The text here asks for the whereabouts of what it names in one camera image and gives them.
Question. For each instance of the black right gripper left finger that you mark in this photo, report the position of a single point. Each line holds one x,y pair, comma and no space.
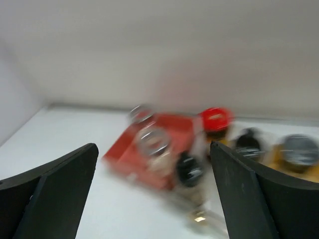
47,202

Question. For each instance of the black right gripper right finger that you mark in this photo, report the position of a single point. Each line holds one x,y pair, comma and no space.
259,202

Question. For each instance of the black cap spice bottle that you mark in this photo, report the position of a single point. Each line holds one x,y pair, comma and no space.
249,145

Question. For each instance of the black cap seasoning bottle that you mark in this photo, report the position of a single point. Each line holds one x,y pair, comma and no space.
190,181

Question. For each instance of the grey cap spice bottle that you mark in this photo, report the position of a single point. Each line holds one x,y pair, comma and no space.
300,149

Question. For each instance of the red lid sauce jar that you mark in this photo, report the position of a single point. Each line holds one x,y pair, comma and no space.
216,123

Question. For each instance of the silver rim glass jar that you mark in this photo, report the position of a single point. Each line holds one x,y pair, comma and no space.
154,144

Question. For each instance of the yellow plastic tray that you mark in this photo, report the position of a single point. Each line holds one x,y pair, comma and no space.
274,159

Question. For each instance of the clear plastic tray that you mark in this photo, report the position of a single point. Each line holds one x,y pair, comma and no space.
205,218

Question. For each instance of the red plastic tray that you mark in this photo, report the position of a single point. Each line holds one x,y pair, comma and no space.
124,158

